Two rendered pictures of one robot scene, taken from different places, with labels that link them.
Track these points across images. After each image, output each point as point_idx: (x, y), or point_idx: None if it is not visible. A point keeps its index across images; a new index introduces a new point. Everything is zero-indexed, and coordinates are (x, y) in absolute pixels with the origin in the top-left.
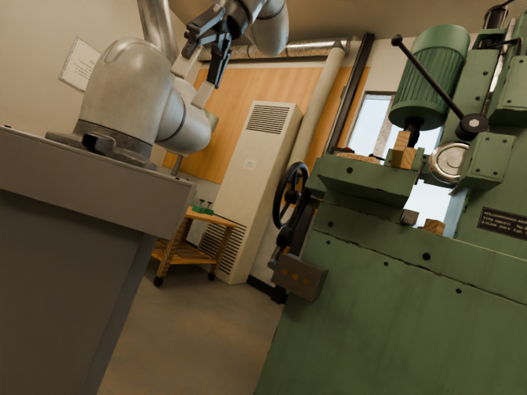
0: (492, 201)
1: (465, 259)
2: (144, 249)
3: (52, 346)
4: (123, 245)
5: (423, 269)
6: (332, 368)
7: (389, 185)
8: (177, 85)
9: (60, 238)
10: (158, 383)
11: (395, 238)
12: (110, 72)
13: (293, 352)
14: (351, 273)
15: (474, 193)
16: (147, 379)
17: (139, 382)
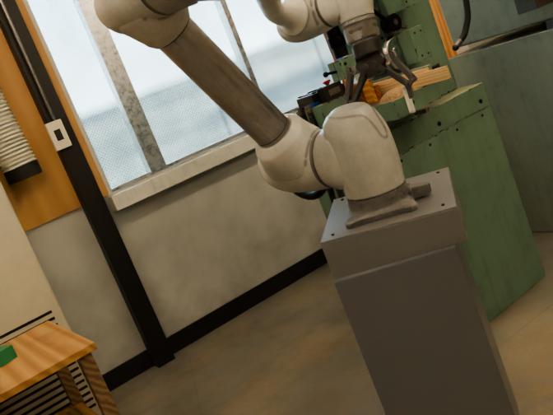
0: (419, 66)
1: (449, 110)
2: None
3: (479, 298)
4: None
5: (442, 132)
6: None
7: (432, 97)
8: (307, 122)
9: (459, 244)
10: (376, 403)
11: (424, 126)
12: (392, 141)
13: None
14: (422, 167)
15: (411, 67)
16: (373, 411)
17: (378, 413)
